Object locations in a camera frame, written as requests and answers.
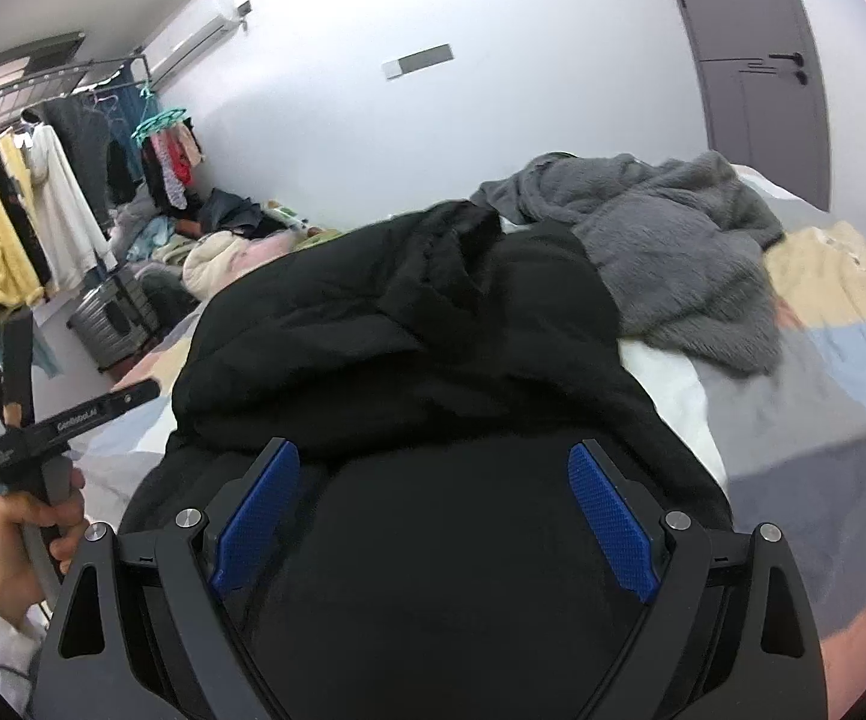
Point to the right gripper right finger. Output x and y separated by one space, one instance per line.
725 628

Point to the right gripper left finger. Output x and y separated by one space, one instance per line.
86 667

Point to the black puffer jacket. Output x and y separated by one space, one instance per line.
434 373

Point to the teal clothes hanger rack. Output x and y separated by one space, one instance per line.
158 122

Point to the person's left hand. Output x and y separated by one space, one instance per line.
19 586

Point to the grey suitcase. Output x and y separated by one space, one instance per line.
115 320

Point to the patchwork bed cover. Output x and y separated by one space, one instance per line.
786 447

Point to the white hanging garment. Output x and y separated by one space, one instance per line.
66 227

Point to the grey fleece garment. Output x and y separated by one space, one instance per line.
680 247

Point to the white air conditioner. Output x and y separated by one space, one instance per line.
199 41

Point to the grey door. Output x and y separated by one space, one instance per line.
762 90

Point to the grey wall panel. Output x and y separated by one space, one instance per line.
419 61

